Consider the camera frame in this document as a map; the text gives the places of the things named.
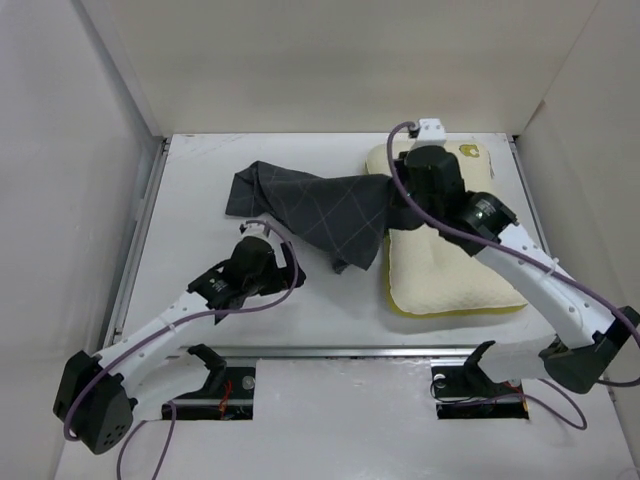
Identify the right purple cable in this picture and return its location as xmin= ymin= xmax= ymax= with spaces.
xmin=386 ymin=119 xmax=640 ymax=431

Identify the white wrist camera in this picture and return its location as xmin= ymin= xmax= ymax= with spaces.
xmin=412 ymin=118 xmax=447 ymax=148
xmin=240 ymin=219 xmax=281 ymax=246

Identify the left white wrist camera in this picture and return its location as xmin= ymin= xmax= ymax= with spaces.
xmin=240 ymin=219 xmax=281 ymax=246

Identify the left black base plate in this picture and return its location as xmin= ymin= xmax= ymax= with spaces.
xmin=173 ymin=364 xmax=256 ymax=421

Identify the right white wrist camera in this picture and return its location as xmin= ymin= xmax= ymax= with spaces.
xmin=412 ymin=118 xmax=447 ymax=148

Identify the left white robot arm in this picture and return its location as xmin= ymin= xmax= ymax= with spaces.
xmin=53 ymin=232 xmax=305 ymax=455

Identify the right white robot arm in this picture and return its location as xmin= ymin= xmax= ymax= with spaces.
xmin=386 ymin=144 xmax=639 ymax=394

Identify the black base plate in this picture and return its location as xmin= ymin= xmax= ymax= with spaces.
xmin=173 ymin=364 xmax=256 ymax=421
xmin=430 ymin=365 xmax=529 ymax=420

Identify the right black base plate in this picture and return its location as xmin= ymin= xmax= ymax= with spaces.
xmin=430 ymin=365 xmax=529 ymax=420

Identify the cream yellow pillow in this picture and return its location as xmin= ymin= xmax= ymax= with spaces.
xmin=365 ymin=141 xmax=527 ymax=318

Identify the dark grey checked pillowcase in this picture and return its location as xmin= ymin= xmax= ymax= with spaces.
xmin=225 ymin=161 xmax=424 ymax=273

